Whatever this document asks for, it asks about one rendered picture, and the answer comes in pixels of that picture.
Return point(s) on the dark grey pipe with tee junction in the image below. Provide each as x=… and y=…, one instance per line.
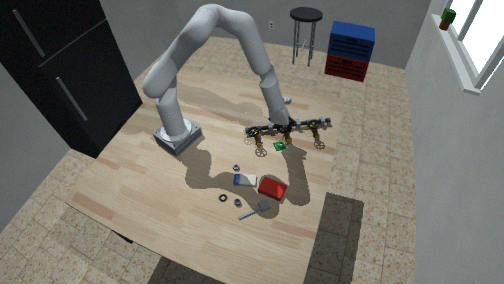
x=255, y=130

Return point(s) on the green tag with gold chain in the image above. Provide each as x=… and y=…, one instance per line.
x=279, y=145

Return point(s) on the red rectangular block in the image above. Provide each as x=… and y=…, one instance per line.
x=272, y=188

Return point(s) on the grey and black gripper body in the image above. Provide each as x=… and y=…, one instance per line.
x=278, y=117

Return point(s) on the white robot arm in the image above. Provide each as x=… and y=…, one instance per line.
x=192, y=37

